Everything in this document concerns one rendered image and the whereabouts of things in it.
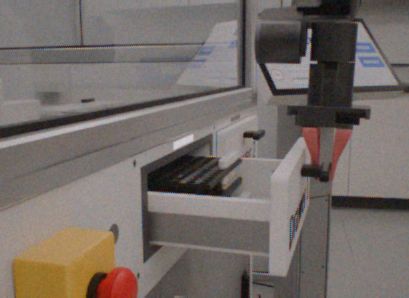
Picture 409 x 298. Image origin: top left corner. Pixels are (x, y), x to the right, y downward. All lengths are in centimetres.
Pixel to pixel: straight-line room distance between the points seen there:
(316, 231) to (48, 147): 136
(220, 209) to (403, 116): 317
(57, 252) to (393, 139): 340
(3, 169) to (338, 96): 42
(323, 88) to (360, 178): 307
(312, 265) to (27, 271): 141
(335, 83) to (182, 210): 25
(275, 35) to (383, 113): 302
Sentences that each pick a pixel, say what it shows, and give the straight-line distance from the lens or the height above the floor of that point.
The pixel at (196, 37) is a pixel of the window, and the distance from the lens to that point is 78.
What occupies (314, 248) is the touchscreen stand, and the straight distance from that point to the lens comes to 168.
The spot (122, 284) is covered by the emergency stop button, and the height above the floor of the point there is 89.
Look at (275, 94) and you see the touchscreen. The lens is 133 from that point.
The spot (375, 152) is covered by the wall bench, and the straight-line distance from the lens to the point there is 366.
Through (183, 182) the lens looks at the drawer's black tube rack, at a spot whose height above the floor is 90.
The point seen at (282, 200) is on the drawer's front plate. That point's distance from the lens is 50.
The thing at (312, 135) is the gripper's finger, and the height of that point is 95.
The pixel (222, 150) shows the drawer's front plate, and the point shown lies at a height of 90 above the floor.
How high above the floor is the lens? 104
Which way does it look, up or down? 10 degrees down
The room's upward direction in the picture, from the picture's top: 1 degrees counter-clockwise
